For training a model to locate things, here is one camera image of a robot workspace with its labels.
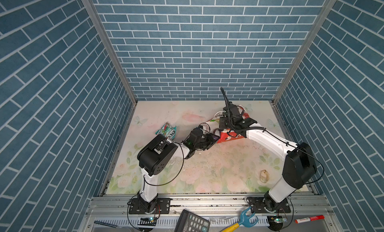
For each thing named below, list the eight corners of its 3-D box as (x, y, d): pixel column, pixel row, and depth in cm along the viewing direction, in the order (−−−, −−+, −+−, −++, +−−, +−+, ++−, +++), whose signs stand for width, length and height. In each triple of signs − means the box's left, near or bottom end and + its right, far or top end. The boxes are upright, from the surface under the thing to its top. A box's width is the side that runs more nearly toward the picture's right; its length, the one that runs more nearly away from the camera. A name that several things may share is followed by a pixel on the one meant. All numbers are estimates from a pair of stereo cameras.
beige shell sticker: (259, 181, 84) (260, 180, 82) (259, 170, 88) (261, 168, 86) (267, 183, 83) (268, 182, 81) (267, 172, 87) (268, 170, 86)
